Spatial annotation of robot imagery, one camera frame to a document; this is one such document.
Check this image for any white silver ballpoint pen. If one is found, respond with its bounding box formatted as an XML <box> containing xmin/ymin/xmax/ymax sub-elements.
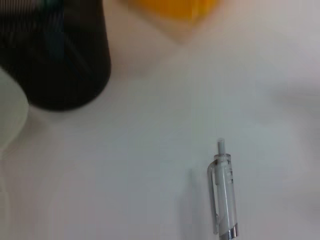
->
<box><xmin>206</xmin><ymin>137</ymin><xmax>240</xmax><ymax>240</ymax></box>

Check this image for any black mesh pen holder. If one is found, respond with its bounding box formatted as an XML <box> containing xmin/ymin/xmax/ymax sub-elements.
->
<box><xmin>0</xmin><ymin>0</ymin><xmax>112</xmax><ymax>112</ymax></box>

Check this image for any green glass fruit plate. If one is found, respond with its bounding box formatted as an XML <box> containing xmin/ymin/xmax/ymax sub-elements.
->
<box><xmin>0</xmin><ymin>67</ymin><xmax>30</xmax><ymax>151</ymax></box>

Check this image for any yellow plastic bin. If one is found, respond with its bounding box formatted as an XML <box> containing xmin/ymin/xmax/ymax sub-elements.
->
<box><xmin>127</xmin><ymin>0</ymin><xmax>218</xmax><ymax>26</ymax></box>

